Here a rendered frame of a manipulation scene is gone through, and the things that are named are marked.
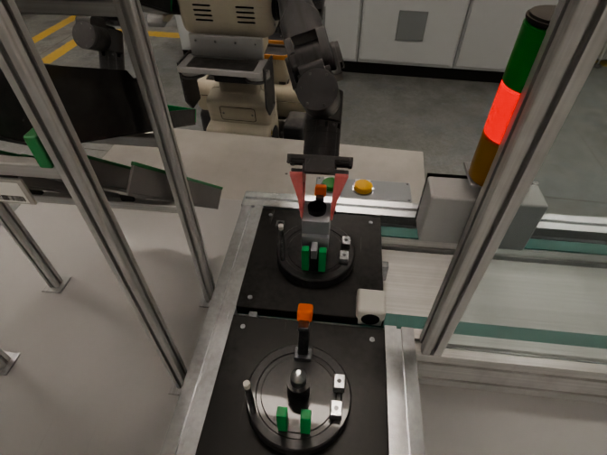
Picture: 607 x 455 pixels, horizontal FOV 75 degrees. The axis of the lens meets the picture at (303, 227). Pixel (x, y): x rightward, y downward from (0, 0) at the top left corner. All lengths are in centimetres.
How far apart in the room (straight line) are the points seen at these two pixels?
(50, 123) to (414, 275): 63
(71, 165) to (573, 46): 39
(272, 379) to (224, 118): 103
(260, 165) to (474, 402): 76
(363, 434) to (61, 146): 47
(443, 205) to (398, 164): 70
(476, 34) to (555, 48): 335
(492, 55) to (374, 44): 95
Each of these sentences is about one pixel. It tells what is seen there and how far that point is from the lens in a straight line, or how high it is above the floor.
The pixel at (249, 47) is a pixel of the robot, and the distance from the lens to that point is 126.
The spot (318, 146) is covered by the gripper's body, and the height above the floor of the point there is 117.
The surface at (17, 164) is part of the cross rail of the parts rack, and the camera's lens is 43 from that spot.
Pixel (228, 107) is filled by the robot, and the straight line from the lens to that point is 139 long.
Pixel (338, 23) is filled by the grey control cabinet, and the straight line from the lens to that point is 363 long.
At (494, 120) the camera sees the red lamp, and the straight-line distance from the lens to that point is 41.
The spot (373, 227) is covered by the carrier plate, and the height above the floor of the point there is 97.
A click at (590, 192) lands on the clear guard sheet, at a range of 46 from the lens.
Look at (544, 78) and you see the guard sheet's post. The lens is 36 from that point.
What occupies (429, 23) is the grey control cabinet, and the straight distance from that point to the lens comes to 362.
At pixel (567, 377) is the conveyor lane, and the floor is 93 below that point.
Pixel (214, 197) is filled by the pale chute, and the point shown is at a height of 102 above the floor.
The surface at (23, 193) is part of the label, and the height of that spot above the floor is 128.
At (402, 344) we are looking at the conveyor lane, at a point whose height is 96.
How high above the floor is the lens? 151
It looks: 45 degrees down
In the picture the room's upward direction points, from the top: straight up
